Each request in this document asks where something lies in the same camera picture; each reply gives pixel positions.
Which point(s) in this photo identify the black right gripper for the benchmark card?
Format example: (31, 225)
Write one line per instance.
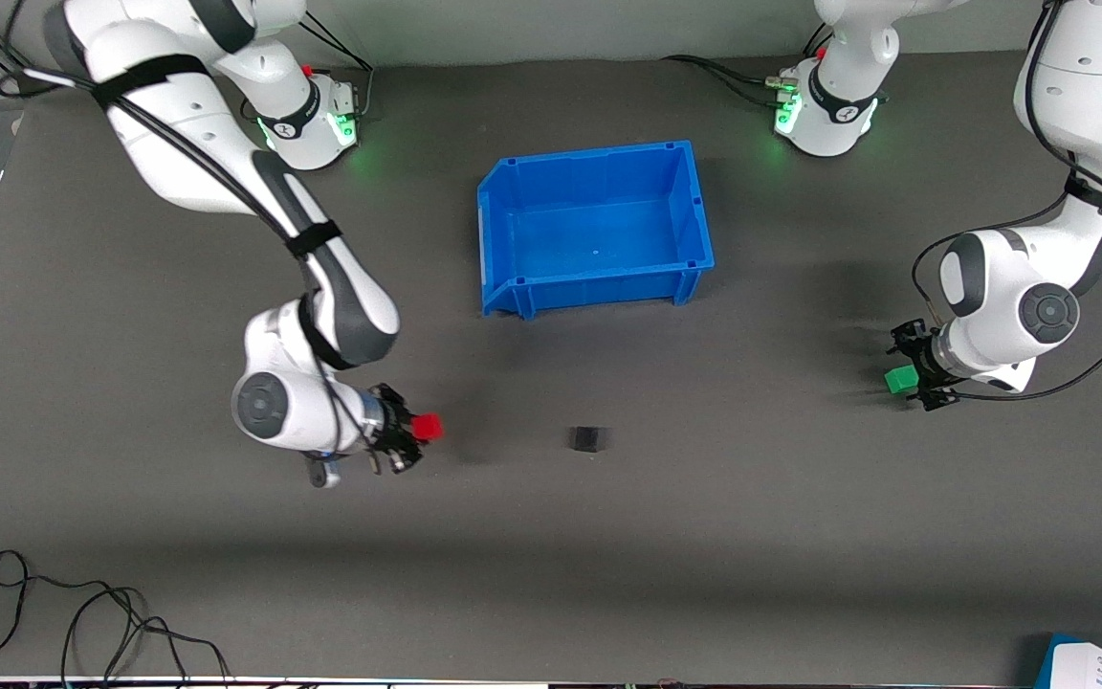
(394, 424)

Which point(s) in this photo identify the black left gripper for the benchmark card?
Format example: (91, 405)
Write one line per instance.
(915, 355)

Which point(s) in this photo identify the small green cube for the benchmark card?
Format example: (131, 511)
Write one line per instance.
(898, 380)

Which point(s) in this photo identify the small red cube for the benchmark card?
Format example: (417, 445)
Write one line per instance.
(429, 428)

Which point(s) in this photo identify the small black cube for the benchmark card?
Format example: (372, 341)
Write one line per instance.
(586, 439)

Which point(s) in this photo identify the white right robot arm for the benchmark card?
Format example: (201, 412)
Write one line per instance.
(178, 124)

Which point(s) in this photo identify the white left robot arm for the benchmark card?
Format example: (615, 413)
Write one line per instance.
(1077, 96)

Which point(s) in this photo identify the dark grey table mat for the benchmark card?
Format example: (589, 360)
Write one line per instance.
(551, 574)

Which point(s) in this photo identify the blue plastic storage bin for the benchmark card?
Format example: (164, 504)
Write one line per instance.
(599, 239)

